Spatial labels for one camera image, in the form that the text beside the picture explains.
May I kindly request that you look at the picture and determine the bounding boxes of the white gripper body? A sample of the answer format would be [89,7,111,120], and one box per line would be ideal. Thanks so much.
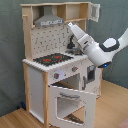
[67,21,92,49]

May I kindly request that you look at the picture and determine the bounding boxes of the white oven door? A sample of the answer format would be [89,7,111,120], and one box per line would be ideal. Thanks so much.
[49,86,96,128]

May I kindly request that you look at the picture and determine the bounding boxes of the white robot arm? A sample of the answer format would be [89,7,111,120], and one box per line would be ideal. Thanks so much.
[69,23,128,68]

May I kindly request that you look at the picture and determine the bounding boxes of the wooden toy kitchen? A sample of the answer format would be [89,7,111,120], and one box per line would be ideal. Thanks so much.
[19,1,107,128]

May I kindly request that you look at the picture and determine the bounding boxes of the grey toy sink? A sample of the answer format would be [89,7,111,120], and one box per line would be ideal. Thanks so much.
[65,48,83,56]

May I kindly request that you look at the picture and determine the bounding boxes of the black toy faucet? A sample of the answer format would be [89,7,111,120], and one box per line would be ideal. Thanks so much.
[67,35,79,49]

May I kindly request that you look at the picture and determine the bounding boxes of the right red stove knob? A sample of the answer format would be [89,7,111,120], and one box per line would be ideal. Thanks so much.
[71,66,78,73]

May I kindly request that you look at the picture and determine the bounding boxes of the red stove knob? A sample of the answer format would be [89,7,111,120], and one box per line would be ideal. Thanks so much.
[54,73,60,79]
[71,66,78,73]

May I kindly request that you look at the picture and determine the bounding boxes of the white dishwasher door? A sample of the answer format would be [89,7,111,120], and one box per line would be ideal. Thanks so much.
[82,59,102,97]

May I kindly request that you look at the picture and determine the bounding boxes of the white microwave cabinet door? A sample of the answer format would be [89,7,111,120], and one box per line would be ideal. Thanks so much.
[88,3,100,22]

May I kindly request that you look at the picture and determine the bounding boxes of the black toy stovetop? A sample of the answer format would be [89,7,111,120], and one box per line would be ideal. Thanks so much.
[34,53,71,67]

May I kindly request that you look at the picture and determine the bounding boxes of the left red stove knob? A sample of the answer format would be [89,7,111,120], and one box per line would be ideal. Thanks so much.
[54,73,60,79]

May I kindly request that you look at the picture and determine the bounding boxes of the grey range hood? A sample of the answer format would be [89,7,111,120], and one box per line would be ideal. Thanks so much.
[34,5,64,27]

